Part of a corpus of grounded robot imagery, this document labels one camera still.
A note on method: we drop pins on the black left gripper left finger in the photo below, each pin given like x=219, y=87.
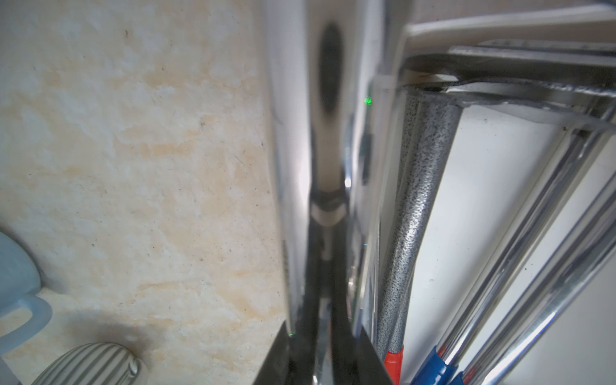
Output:
x=275, y=368

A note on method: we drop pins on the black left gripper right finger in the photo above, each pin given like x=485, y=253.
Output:
x=370, y=369

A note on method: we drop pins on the grey ribbed ceramic cup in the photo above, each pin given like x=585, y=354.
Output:
x=96, y=363

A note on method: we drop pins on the blue round cup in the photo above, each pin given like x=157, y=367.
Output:
x=20, y=284

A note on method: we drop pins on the steel hoe blue handle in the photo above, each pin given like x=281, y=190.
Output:
x=330, y=69
x=587, y=69
x=564, y=276

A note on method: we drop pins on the cream storage box tray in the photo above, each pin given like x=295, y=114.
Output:
x=495, y=159

